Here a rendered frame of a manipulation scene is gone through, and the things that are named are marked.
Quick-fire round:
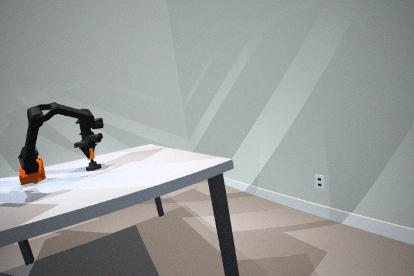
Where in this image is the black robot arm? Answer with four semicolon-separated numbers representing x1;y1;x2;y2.
18;102;104;175

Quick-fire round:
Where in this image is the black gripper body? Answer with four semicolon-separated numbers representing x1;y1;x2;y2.
74;130;96;148

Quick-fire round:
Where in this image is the orange knob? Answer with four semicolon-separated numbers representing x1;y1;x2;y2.
88;148;95;160

